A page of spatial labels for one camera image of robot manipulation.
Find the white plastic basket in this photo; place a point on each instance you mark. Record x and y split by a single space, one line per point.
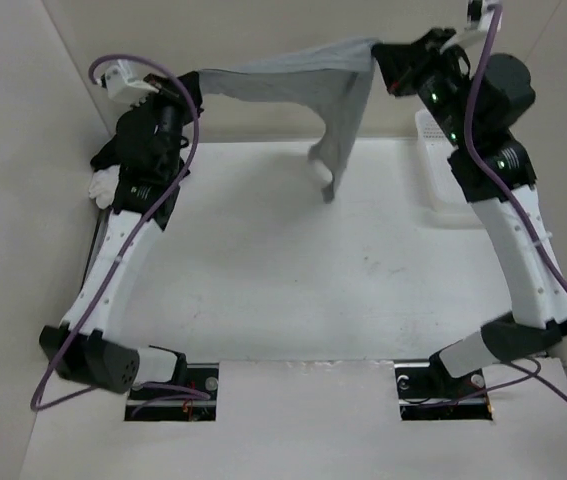
445 195

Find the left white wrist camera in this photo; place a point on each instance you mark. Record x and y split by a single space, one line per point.
122 84

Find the grey tank top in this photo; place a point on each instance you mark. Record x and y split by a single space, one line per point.
333 81

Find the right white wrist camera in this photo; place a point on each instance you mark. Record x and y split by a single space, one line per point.
480 14

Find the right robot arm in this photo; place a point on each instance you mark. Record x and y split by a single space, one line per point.
475 112

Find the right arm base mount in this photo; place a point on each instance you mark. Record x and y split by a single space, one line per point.
421 398

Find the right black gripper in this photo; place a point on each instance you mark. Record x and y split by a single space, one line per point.
402 69

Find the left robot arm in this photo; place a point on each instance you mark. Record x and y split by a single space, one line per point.
139 214

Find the white folded tank top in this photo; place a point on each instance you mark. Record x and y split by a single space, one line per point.
103 186

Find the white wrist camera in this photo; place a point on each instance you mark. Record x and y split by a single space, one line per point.
122 84
480 14

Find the black folded tank top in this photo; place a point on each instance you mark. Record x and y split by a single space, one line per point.
113 153

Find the left aluminium table rail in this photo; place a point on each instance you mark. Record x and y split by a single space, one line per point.
90 260

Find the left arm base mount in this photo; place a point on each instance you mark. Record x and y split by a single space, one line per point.
191 397

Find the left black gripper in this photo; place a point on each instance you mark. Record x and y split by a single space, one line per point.
168 97

